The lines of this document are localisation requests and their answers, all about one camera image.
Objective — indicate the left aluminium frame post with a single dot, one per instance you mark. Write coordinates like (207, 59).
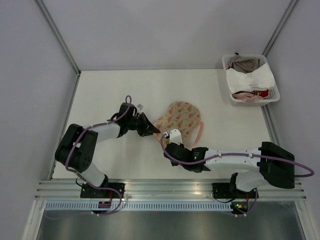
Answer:
(57, 34)

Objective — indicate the pink red garments in basket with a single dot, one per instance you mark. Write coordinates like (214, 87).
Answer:
(251, 96)

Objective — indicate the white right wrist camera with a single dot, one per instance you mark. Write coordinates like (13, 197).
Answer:
(174, 136)

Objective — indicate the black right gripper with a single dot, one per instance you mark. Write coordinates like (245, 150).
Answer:
(182, 146)

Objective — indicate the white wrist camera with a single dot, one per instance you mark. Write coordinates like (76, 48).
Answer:
(139, 107)
(174, 136)

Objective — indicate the white slotted cable duct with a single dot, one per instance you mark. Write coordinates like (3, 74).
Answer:
(94, 205)

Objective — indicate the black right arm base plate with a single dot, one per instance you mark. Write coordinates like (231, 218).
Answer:
(222, 193)

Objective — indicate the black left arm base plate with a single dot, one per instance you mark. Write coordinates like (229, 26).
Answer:
(89, 192)

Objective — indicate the white bra in basket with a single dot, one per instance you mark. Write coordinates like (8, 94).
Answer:
(260, 80)

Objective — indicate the grey garment in basket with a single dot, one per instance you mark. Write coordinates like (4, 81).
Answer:
(244, 65)

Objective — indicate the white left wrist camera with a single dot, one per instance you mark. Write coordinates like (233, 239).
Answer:
(139, 107)

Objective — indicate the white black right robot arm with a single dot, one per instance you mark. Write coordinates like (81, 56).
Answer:
(267, 165)

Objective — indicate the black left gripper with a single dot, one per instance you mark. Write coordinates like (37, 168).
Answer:
(147, 128)

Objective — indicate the aluminium mounting rail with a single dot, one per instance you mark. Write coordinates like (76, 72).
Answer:
(162, 190)

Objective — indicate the right aluminium frame post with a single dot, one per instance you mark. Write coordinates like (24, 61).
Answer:
(280, 26)

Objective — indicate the aluminium frame post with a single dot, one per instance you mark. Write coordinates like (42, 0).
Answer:
(57, 34)
(280, 26)

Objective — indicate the floral mesh laundry bag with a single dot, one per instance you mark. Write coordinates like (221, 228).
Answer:
(186, 118)

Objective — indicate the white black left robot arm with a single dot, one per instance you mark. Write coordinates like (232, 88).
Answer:
(77, 147)

